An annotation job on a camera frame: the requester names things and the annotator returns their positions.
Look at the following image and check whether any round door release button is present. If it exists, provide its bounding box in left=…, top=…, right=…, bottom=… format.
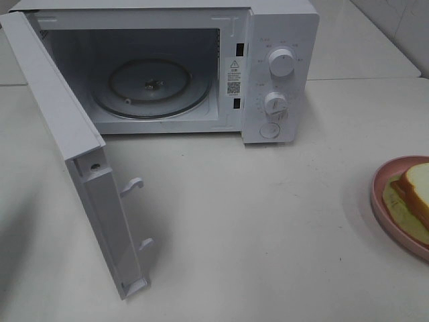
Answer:
left=259, top=122, right=280, bottom=139

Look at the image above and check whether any white timer knob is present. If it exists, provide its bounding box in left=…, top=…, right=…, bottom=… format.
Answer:
left=263, top=92, right=289, bottom=117

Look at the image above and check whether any pink round plate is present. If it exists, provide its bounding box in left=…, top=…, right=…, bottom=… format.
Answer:
left=369, top=156, right=428, bottom=262

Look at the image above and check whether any glass microwave turntable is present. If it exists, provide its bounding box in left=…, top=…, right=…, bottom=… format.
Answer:
left=92, top=58, right=216, bottom=119

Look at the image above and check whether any white warning label sticker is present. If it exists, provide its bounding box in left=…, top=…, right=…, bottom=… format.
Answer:
left=225, top=57, right=244, bottom=97

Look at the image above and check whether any upper white power knob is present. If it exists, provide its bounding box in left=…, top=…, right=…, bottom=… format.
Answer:
left=268, top=47, right=296, bottom=77

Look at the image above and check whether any white bread sandwich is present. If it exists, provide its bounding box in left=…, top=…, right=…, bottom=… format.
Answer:
left=383, top=163, right=428, bottom=248

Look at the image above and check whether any white microwave oven body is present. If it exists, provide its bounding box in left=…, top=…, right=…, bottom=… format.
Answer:
left=6, top=1, right=319, bottom=144

